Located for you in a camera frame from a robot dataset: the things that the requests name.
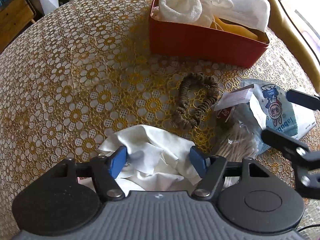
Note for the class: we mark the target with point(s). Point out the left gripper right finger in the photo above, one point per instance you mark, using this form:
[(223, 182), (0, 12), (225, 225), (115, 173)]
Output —
[(211, 171)]

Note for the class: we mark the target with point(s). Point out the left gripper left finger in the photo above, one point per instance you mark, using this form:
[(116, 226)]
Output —
[(105, 170)]

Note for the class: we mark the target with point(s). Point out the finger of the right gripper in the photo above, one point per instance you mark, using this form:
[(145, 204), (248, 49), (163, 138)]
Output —
[(302, 159), (308, 101)]

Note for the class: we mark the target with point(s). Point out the blue cartoon face mask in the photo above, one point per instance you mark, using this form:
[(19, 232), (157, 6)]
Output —
[(271, 109)]

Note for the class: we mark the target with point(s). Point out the cotton swab packet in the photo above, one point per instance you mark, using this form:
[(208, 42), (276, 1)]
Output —
[(235, 132)]

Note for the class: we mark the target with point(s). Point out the white tissue cloth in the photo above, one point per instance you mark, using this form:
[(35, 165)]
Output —
[(157, 160)]

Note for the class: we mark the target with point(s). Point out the brown fabric scrunchie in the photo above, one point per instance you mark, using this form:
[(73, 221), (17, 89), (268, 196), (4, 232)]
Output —
[(196, 95)]

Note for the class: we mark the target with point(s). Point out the gold floral lace tablecloth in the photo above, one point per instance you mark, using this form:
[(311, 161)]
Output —
[(85, 71)]

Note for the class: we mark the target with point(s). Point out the mustard leather chair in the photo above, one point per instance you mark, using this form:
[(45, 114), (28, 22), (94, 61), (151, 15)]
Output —
[(286, 30)]

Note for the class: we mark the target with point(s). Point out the red rectangular storage box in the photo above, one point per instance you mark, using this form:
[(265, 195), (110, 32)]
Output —
[(186, 40)]

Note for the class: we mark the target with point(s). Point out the white towel in box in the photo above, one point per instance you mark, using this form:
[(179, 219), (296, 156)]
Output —
[(250, 13)]

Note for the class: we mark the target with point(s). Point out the wooden sideboard cabinet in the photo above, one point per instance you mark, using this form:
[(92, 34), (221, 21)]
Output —
[(14, 18)]

